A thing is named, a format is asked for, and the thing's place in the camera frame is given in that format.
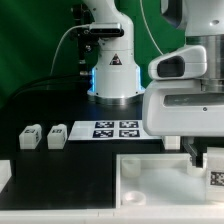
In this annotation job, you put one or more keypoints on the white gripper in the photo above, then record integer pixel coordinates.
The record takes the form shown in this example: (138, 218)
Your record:
(180, 108)

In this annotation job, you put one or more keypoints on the black camera on stand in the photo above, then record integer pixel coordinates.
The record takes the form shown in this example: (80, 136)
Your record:
(104, 30)

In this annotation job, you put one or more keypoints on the white marker sheet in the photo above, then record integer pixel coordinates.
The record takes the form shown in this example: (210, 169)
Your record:
(109, 130)

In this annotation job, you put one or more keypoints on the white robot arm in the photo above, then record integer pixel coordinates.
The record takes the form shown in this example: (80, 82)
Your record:
(116, 76)

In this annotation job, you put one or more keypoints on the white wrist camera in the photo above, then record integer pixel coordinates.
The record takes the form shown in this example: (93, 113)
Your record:
(187, 62)

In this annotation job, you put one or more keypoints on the white front rail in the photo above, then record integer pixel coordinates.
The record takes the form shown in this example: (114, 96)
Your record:
(151, 216)

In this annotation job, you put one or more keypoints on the white obstacle left bracket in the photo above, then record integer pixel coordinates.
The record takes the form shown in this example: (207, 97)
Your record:
(5, 173)

